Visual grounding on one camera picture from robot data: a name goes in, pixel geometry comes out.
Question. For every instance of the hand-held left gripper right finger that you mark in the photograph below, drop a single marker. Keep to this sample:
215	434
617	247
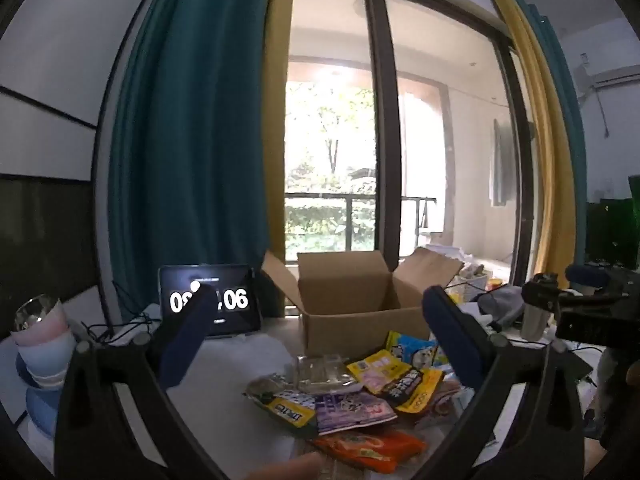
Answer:
452	340

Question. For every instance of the grey cloth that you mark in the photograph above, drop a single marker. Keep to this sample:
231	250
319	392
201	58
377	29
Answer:
500	305

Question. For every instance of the person's left hand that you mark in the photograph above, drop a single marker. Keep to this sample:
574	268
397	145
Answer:
290	469

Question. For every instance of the blue cartoon snack packet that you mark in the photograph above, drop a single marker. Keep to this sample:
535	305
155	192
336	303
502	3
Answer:
415	350

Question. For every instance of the clear plastic packet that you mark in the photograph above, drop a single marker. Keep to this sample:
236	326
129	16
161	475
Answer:
320	372

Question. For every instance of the grey hanging garment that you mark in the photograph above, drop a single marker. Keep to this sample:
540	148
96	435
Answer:
502	165

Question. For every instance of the small yellow pink packet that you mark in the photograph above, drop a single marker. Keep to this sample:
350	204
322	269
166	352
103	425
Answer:
375	367

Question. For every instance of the black yellow snack packet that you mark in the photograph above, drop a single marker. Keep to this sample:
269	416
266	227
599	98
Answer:
412	390

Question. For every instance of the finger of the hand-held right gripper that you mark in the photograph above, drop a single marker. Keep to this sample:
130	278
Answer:
587	276
542	297

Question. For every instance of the pale blue bowl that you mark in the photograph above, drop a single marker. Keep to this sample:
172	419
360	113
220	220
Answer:
50	357

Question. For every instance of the purple snack packet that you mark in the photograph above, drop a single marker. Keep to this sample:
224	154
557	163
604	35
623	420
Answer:
350	410

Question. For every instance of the black tablet with clock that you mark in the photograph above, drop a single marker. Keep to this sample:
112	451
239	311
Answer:
235	280

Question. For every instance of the yellow curtain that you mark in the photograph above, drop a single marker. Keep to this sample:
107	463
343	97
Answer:
547	160

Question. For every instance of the orange snack packet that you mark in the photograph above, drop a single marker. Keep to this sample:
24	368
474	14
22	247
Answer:
370	447

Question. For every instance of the brown cardboard box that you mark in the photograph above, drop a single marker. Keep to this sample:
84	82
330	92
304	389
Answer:
350	330

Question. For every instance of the white basket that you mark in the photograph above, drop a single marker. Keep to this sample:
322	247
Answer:
472	275

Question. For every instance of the white air conditioner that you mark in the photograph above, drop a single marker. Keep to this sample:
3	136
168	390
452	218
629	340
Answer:
615	77

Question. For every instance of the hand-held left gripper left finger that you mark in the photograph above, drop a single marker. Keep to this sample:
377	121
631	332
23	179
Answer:
187	340

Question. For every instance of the white drying rack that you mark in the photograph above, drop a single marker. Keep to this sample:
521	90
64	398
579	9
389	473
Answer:
427	220

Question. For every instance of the balcony railing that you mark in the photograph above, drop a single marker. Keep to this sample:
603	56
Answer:
325	195

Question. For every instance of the dark sliding door frame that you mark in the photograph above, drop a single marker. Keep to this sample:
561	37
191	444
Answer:
382	135

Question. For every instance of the steel cup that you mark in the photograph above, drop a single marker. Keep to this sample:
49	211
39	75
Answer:
532	322

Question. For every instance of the black monitor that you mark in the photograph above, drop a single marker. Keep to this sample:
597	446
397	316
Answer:
610	230

